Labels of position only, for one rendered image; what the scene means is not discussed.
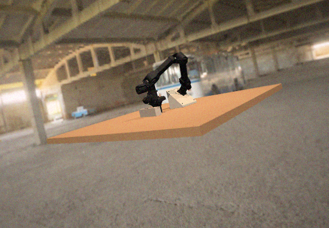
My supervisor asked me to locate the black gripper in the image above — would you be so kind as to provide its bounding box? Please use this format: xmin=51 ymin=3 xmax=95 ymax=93
xmin=148 ymin=89 xmax=166 ymax=109

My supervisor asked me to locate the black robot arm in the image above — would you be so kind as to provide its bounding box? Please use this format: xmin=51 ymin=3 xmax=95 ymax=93
xmin=136 ymin=52 xmax=192 ymax=104

